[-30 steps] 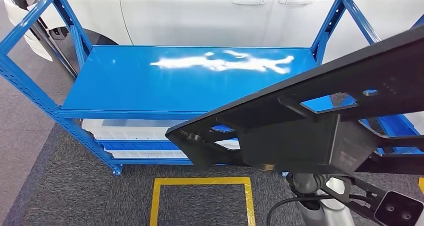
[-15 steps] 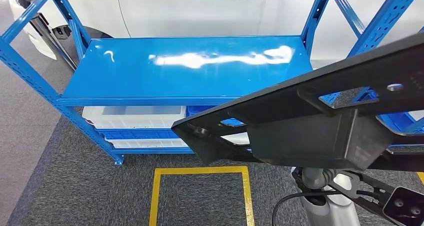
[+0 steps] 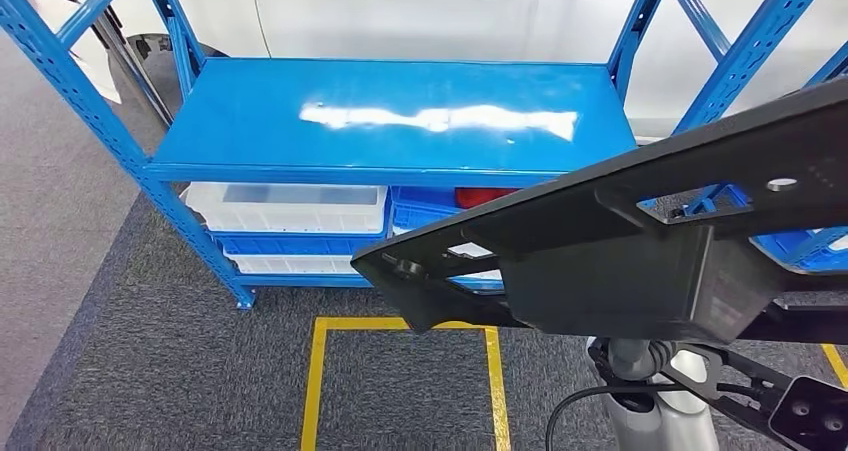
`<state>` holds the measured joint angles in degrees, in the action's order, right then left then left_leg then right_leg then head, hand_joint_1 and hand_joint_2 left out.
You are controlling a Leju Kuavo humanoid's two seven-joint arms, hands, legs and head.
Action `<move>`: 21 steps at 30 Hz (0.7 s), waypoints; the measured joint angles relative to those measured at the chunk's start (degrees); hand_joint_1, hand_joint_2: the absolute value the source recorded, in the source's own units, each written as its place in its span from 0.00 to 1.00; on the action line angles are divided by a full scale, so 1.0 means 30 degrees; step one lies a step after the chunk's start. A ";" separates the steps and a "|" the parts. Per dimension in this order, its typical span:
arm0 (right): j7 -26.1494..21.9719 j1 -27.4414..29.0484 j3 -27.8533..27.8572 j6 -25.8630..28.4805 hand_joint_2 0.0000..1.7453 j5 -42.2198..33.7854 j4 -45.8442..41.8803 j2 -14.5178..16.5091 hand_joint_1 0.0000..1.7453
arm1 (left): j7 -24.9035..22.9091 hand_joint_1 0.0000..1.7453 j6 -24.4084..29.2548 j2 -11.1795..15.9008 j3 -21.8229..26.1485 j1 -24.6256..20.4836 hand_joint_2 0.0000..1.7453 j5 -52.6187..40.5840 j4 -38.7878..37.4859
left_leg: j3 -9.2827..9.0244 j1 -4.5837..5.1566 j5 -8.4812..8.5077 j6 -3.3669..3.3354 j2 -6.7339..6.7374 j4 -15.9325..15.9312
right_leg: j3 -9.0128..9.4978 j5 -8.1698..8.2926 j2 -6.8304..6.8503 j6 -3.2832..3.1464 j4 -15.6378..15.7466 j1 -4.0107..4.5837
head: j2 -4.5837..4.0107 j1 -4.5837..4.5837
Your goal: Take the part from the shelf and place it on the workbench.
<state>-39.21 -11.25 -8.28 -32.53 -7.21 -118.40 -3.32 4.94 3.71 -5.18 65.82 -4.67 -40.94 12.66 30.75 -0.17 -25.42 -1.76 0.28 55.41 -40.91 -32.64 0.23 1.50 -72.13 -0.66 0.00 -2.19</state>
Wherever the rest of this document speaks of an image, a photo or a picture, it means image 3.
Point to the white plastic bin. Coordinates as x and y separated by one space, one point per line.
291 264
285 216

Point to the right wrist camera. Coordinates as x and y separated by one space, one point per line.
811 415

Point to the black plastic car part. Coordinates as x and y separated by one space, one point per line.
596 282

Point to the red plastic part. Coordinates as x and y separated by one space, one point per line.
484 196

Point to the yellow floor tape square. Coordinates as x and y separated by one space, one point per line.
316 382

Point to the white car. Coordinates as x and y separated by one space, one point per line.
397 11

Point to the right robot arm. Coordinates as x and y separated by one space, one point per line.
636 428

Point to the blue plastic bin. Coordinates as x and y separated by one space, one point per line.
417 209
298 244
795 249

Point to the blue steel shelf rack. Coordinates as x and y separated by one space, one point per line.
265 136

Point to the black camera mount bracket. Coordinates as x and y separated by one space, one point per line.
742 372

